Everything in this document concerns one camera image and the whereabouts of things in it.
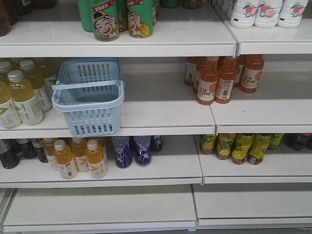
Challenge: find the green cartoon tea can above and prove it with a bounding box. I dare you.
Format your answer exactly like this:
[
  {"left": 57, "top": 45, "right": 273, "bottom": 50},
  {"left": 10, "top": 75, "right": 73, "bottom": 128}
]
[
  {"left": 127, "top": 0, "right": 153, "bottom": 39},
  {"left": 90, "top": 0, "right": 119, "bottom": 41}
]

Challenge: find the blue sports drink bottle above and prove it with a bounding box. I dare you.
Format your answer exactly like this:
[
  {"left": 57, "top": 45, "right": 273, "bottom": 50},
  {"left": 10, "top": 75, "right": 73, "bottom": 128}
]
[
  {"left": 151, "top": 135, "right": 163, "bottom": 152},
  {"left": 134, "top": 136, "right": 152, "bottom": 166},
  {"left": 112, "top": 136, "right": 132, "bottom": 168}
]

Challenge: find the dark tea bottle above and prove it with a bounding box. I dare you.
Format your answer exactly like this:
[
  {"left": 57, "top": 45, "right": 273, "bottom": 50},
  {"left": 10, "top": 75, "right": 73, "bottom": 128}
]
[
  {"left": 0, "top": 139, "right": 20, "bottom": 169},
  {"left": 16, "top": 138, "right": 36, "bottom": 159},
  {"left": 31, "top": 138, "right": 48, "bottom": 163}
]

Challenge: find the white peach drink bottle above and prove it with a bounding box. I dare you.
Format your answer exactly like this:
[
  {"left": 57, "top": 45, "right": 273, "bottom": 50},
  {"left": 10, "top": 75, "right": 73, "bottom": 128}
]
[
  {"left": 254, "top": 0, "right": 282, "bottom": 29},
  {"left": 230, "top": 0, "right": 259, "bottom": 29},
  {"left": 277, "top": 0, "right": 308, "bottom": 29}
]

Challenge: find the yellow lemon tea bottle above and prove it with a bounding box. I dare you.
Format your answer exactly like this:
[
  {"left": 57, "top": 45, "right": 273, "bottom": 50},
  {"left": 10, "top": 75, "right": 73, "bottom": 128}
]
[
  {"left": 247, "top": 133, "right": 272, "bottom": 165},
  {"left": 268, "top": 133, "right": 285, "bottom": 150},
  {"left": 200, "top": 134, "right": 217, "bottom": 155},
  {"left": 216, "top": 133, "right": 236, "bottom": 160},
  {"left": 231, "top": 133, "right": 254, "bottom": 165}
]

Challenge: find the orange vitamin drink bottle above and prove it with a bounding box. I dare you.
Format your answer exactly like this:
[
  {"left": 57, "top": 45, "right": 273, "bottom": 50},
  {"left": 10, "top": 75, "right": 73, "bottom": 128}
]
[
  {"left": 71, "top": 137, "right": 89, "bottom": 172},
  {"left": 86, "top": 139, "right": 107, "bottom": 178},
  {"left": 54, "top": 139, "right": 78, "bottom": 179}
]

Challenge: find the pale yellow drink bottle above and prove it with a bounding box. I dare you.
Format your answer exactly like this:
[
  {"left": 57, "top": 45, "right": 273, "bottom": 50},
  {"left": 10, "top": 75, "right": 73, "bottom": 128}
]
[
  {"left": 8, "top": 70, "right": 43, "bottom": 126},
  {"left": 0, "top": 61, "right": 21, "bottom": 128},
  {"left": 33, "top": 57, "right": 57, "bottom": 100},
  {"left": 20, "top": 59, "right": 52, "bottom": 112}
]

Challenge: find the black cola plastic bottle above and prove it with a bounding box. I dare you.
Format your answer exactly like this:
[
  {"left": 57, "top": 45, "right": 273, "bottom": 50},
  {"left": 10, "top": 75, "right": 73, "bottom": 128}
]
[{"left": 286, "top": 133, "right": 312, "bottom": 151}]

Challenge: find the light blue plastic basket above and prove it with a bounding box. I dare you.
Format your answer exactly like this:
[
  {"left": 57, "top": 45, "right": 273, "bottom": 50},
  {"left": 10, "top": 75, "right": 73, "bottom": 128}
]
[{"left": 52, "top": 58, "right": 125, "bottom": 137}]

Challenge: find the white metal store shelving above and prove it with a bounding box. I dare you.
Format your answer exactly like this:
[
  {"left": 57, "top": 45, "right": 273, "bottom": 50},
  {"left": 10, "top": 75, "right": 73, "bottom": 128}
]
[{"left": 0, "top": 0, "right": 312, "bottom": 234}]

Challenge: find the orange C100 juice bottle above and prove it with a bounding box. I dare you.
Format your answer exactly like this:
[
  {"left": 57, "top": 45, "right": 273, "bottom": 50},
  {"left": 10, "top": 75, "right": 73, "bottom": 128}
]
[
  {"left": 214, "top": 57, "right": 237, "bottom": 104},
  {"left": 196, "top": 56, "right": 219, "bottom": 105},
  {"left": 239, "top": 54, "right": 264, "bottom": 93}
]

